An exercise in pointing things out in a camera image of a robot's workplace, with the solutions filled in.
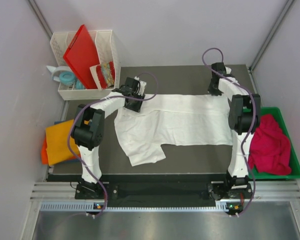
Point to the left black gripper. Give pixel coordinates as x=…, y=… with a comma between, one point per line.
x=136, y=108

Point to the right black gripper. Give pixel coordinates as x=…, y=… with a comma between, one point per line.
x=212, y=92

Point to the white t shirt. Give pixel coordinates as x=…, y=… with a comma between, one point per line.
x=172, y=119

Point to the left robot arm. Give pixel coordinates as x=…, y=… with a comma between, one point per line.
x=88, y=132

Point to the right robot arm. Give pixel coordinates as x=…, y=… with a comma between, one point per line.
x=243, y=120

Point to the red patterned booklet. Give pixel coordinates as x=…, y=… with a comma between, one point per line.
x=103, y=75

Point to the white file organizer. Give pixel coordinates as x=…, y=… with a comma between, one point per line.
x=104, y=41

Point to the red plastic folder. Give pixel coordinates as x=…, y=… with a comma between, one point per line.
x=80, y=55

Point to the light blue headphones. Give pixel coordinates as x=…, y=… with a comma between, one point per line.
x=65, y=76

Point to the pink t shirt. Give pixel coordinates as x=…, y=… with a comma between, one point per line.
x=270, y=148

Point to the green plastic bin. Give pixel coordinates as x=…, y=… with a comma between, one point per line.
x=293, y=162

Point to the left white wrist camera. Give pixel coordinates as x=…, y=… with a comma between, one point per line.
x=141, y=86

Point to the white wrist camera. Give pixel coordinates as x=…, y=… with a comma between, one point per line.
x=141, y=86
x=228, y=72

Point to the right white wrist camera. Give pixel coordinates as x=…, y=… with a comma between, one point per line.
x=228, y=72

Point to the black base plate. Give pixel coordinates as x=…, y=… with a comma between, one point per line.
x=115, y=187

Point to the white cable duct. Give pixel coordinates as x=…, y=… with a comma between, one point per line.
x=94, y=207

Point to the aluminium frame rail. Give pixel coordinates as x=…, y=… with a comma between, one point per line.
x=283, y=13

